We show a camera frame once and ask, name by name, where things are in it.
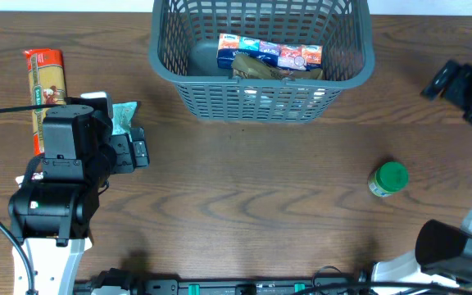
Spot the teal snack packet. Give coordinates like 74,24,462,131
112,102,138,135

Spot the green lid jar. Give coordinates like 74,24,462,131
367,161,409,197

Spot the gold foil snack bag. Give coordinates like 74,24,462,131
231,54,324,80

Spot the colourful tissue pack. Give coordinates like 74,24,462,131
216,34,323,71

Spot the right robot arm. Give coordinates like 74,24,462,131
366,60,472,294

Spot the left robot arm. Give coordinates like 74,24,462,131
8,92,149,294

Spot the white tan pouch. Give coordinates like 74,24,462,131
16,172,43,187

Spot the spaghetti pasta packet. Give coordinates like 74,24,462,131
22,48,67,156

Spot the grey plastic basket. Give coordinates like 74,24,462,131
148,0,374,123

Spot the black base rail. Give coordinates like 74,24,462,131
74,268,448,295

